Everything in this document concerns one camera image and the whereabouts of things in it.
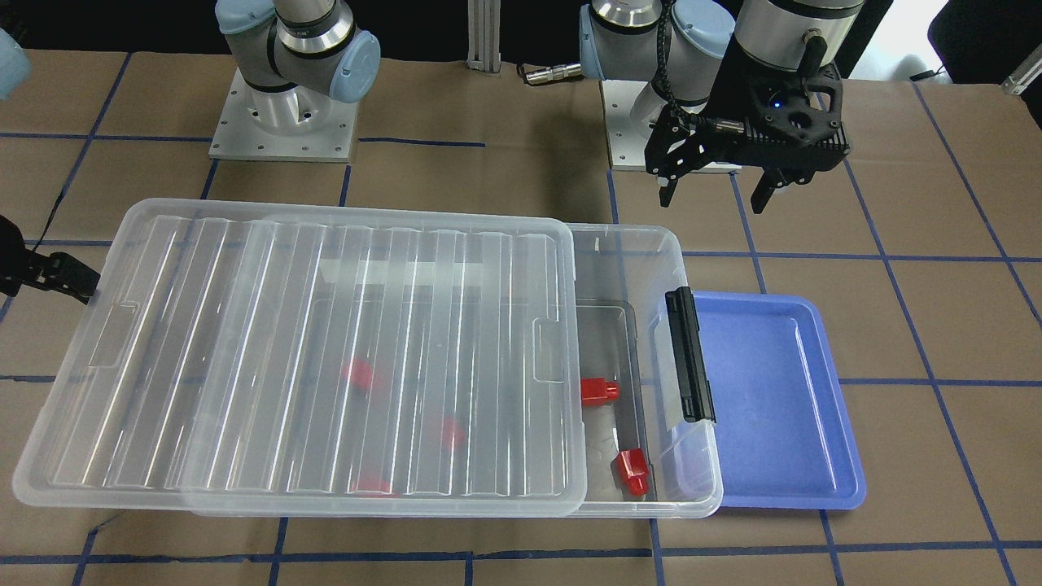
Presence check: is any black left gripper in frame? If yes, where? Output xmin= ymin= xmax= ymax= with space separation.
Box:
xmin=645 ymin=36 xmax=786 ymax=214

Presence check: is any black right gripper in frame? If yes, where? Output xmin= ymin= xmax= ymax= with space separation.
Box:
xmin=1 ymin=216 xmax=101 ymax=304

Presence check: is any clear plastic box lid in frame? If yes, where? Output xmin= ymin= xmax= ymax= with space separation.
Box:
xmin=13 ymin=198 xmax=587 ymax=517

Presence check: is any red block from tray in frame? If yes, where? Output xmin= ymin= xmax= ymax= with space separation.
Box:
xmin=580 ymin=379 xmax=620 ymax=408

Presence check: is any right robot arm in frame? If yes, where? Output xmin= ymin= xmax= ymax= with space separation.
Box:
xmin=1 ymin=1 xmax=381 ymax=303

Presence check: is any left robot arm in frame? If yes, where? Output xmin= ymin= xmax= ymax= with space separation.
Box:
xmin=578 ymin=1 xmax=863 ymax=214

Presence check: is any black box latch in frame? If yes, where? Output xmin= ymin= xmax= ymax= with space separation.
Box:
xmin=663 ymin=286 xmax=717 ymax=423

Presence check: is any clear plastic storage box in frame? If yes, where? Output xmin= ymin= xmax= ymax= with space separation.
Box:
xmin=180 ymin=216 xmax=722 ymax=518

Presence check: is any red block in box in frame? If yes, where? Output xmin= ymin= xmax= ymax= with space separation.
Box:
xmin=349 ymin=474 xmax=397 ymax=498
xmin=613 ymin=448 xmax=651 ymax=498
xmin=341 ymin=359 xmax=379 ymax=393

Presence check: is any blue plastic tray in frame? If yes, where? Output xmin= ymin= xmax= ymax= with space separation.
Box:
xmin=694 ymin=291 xmax=867 ymax=509

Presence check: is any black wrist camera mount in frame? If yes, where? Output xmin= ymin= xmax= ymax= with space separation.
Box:
xmin=740 ymin=63 xmax=852 ymax=172

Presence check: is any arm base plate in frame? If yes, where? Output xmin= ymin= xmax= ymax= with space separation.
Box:
xmin=208 ymin=70 xmax=359 ymax=163
xmin=600 ymin=79 xmax=743 ymax=173

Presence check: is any aluminium frame post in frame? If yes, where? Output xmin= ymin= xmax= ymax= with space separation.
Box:
xmin=465 ymin=0 xmax=501 ymax=75

